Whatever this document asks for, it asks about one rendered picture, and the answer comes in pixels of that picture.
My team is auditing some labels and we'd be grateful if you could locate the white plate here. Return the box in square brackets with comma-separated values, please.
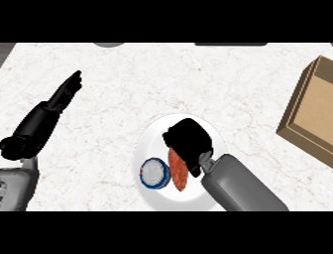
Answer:
[133, 113, 229, 212]

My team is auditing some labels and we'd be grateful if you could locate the brown cardboard box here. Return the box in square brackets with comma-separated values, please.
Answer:
[275, 55, 333, 182]

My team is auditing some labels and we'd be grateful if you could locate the orange sweet potato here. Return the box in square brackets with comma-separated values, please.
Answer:
[167, 147, 191, 192]

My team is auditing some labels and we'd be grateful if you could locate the blue-rimmed can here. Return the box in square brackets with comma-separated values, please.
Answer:
[139, 157, 171, 191]

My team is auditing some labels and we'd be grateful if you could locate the grey rounded object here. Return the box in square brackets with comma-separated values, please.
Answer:
[92, 43, 127, 49]

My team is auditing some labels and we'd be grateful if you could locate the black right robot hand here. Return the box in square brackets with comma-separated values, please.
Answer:
[161, 117, 216, 179]

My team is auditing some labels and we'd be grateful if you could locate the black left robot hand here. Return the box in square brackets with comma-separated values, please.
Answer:
[0, 69, 84, 162]

